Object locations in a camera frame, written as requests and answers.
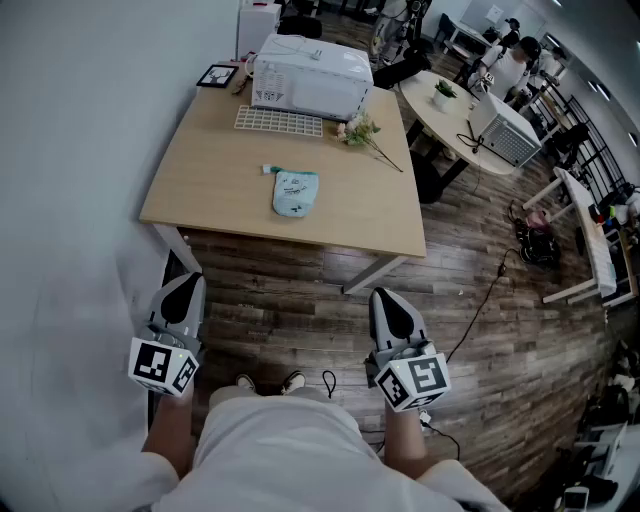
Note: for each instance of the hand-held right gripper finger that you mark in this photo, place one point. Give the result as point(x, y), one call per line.
point(417, 334)
point(376, 325)

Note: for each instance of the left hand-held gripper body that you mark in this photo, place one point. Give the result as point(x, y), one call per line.
point(160, 365)

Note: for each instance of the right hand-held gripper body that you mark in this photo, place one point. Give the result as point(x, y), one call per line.
point(425, 375)

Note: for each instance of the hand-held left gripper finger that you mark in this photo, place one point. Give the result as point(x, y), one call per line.
point(159, 307)
point(196, 320)

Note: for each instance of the light blue printed pouch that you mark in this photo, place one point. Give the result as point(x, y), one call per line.
point(295, 192)

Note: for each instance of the person's right forearm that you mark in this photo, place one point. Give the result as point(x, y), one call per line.
point(405, 440)

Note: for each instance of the person's left forearm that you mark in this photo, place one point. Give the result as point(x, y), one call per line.
point(170, 430)

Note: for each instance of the person's left shoe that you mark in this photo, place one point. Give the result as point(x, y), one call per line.
point(246, 382)

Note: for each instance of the person's shoe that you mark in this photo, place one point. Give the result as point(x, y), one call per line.
point(293, 382)
point(246, 382)

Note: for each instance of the person's beige shorts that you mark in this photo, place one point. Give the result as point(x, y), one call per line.
point(240, 395)

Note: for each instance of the person's right shoe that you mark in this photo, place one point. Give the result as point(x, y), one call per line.
point(293, 382)

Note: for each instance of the person's white shirt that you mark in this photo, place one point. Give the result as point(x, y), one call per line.
point(290, 460)

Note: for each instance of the pink bag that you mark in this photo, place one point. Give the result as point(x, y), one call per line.
point(537, 219)

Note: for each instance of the artificial pink flower bouquet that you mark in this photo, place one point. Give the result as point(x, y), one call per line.
point(357, 131)

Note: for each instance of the long white table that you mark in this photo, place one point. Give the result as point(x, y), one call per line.
point(585, 220)

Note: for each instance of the white plastic grid rack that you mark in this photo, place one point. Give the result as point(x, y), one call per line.
point(280, 121)

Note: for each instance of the round white table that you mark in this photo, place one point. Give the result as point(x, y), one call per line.
point(425, 110)

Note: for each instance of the white microwave with perforated back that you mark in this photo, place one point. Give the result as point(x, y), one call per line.
point(505, 130)

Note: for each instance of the small dark twig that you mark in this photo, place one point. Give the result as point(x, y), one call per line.
point(240, 86)

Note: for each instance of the black framed deer picture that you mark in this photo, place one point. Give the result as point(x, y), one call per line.
point(217, 76)

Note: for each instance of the small potted green plant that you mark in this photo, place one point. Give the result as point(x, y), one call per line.
point(443, 95)

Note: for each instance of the white microwave oven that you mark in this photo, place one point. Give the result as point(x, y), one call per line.
point(320, 80)

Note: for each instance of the black office chair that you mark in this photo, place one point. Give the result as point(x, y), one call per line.
point(400, 70)

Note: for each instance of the black metal rack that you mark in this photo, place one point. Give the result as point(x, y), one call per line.
point(595, 140)

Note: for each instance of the white small cabinet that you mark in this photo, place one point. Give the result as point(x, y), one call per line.
point(257, 30)

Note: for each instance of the small white desk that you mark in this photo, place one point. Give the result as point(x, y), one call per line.
point(467, 37)

